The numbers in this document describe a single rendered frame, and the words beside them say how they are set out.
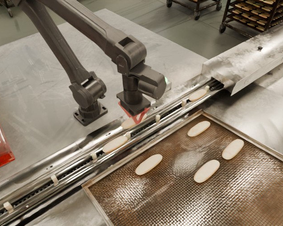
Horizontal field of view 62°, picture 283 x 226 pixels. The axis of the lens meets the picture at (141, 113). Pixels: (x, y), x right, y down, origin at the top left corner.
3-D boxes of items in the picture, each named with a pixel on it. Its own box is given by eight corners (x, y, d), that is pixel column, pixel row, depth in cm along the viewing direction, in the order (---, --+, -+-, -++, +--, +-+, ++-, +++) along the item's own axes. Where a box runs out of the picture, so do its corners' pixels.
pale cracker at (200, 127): (204, 119, 85) (204, 117, 85) (213, 124, 83) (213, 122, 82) (184, 133, 81) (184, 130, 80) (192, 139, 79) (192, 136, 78)
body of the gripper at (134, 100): (132, 90, 79) (131, 72, 74) (152, 107, 73) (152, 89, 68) (116, 98, 76) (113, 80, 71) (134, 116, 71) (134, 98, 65)
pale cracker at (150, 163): (156, 152, 76) (156, 149, 75) (165, 158, 73) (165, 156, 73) (132, 170, 71) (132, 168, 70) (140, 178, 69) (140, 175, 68)
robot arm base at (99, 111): (96, 101, 103) (72, 115, 97) (94, 87, 97) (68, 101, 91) (108, 111, 98) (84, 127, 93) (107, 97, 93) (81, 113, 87)
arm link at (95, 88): (89, 95, 96) (79, 102, 93) (85, 75, 88) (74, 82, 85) (106, 104, 92) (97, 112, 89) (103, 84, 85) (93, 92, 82)
